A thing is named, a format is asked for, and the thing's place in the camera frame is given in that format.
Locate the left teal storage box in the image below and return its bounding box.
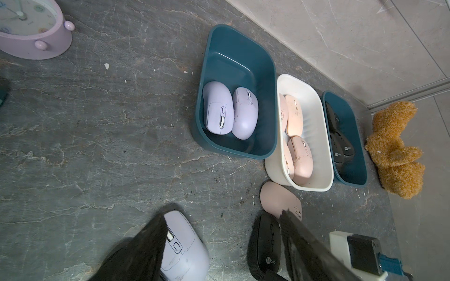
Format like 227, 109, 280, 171
191, 25, 280, 160

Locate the right teal storage box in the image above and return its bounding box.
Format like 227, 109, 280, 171
322, 91, 368, 187

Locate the black mouse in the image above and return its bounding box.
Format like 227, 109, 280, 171
334, 131, 355, 162
325, 102, 340, 134
330, 133, 345, 169
247, 212, 281, 281

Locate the teal storage box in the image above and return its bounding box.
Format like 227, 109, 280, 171
191, 25, 280, 160
322, 91, 368, 187

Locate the purple mouse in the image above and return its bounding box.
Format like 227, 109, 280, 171
161, 211, 210, 281
232, 87, 259, 140
202, 81, 234, 135

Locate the purple mouse top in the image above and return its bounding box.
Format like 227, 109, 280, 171
202, 81, 234, 135

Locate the small teal block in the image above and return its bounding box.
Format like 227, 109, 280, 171
0, 78, 11, 106

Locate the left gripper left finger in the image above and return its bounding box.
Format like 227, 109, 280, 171
90, 214, 168, 281

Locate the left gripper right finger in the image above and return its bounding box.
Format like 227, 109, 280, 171
280, 210, 359, 281

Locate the purple mouse bottom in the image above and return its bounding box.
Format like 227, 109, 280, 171
232, 87, 259, 140

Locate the white storage box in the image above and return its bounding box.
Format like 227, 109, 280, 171
264, 74, 334, 192

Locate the brown teddy bear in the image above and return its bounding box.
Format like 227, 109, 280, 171
364, 101, 425, 200

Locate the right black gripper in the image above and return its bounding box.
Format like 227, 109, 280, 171
329, 231, 413, 281

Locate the pink mouse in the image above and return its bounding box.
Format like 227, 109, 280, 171
282, 141, 295, 179
279, 94, 288, 131
285, 95, 304, 137
288, 136, 314, 186
260, 181, 302, 221

